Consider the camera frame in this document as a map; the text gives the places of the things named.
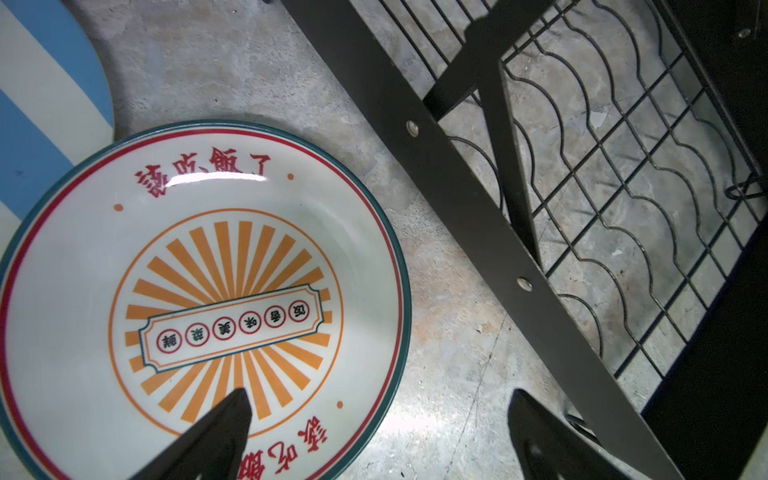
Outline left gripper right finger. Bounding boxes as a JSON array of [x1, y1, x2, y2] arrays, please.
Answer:
[[507, 389, 627, 479]]

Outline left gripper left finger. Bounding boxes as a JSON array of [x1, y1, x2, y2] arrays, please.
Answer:
[[134, 388, 252, 479]]

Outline orange sunburst plate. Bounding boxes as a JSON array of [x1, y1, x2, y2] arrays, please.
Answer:
[[1, 120, 412, 479]]

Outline black wire dish rack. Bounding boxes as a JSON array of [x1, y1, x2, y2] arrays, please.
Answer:
[[285, 1, 767, 479]]

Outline blue striped plate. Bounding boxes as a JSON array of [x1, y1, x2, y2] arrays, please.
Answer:
[[1, 1, 114, 247]]

